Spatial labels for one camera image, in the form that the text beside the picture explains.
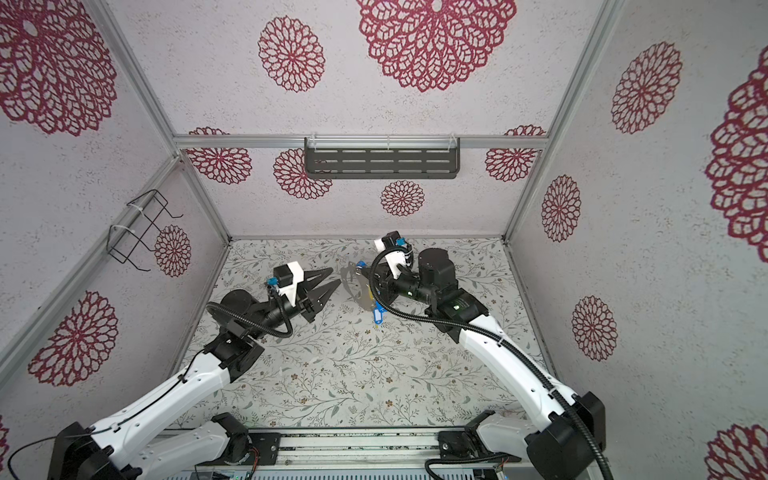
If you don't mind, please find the dark grey wall shelf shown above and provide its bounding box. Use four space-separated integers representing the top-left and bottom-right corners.
304 137 461 180

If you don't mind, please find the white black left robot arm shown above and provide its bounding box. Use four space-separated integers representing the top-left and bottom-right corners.
47 262 341 479

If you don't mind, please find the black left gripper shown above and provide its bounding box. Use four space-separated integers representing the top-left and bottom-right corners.
250 267 341 342

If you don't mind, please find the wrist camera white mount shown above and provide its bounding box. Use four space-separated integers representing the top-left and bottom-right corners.
374 231 413 280
266 261 305 306

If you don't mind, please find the black corrugated right cable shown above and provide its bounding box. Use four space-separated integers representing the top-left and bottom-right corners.
368 245 614 480

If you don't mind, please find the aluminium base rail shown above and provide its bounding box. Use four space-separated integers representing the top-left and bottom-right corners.
171 426 539 479

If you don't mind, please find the black corrugated left cable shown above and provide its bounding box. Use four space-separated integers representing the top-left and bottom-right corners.
205 287 295 340

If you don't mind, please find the black wire wall rack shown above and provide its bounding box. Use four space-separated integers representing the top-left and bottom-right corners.
105 189 183 273

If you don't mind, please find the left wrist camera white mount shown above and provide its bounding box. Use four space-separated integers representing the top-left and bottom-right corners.
266 261 305 306

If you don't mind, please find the black corrugated cable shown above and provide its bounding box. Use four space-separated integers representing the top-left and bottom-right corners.
368 245 614 480
205 287 295 340

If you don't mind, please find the thin black left cable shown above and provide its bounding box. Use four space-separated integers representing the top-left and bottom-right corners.
5 350 208 480

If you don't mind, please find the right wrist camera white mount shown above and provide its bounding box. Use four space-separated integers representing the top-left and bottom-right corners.
374 231 413 280

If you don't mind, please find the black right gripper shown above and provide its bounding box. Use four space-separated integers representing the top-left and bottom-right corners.
364 262 440 312

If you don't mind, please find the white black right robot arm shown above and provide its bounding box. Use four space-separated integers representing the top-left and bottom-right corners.
356 245 613 479

